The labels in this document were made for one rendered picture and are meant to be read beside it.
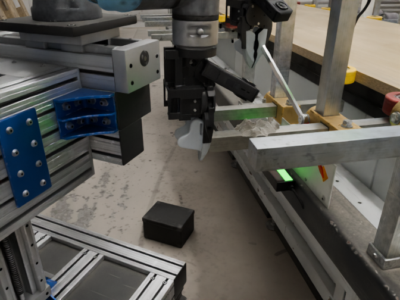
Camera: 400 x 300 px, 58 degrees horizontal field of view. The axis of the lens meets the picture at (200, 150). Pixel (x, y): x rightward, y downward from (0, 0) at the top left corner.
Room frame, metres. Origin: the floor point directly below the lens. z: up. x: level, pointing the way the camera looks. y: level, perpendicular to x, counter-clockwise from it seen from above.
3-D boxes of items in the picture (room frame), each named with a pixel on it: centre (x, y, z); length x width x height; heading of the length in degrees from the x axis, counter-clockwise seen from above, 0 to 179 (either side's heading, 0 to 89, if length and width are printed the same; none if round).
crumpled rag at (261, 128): (0.64, -0.11, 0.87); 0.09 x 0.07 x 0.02; 101
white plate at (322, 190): (0.73, -0.23, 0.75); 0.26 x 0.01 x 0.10; 11
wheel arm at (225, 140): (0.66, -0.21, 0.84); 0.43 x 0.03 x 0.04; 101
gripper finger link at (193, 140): (0.60, 0.01, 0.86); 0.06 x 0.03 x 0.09; 102
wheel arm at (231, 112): (0.91, -0.17, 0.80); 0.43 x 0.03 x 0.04; 101
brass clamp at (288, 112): (0.93, -0.22, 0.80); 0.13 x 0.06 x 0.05; 11
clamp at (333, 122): (0.69, -0.27, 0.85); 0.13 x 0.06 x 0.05; 11
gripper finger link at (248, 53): (0.87, -0.10, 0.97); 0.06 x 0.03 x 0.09; 32
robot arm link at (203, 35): (0.61, 0.01, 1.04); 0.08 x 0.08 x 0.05
